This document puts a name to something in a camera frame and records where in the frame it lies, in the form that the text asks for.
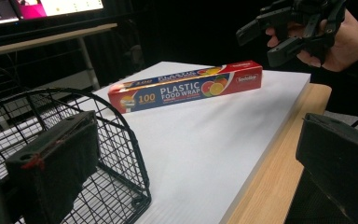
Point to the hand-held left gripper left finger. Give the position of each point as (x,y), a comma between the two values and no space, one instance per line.
(56,161)

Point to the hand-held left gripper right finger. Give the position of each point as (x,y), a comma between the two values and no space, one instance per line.
(341,165)

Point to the red blue plastic wrap box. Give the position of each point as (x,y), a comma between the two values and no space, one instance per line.
(183,88)

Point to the wooden side desk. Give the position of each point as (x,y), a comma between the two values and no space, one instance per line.
(43,39)

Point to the white corrugated board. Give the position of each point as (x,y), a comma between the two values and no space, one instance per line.
(199,140)

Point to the computer monitor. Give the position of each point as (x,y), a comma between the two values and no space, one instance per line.
(59,7)

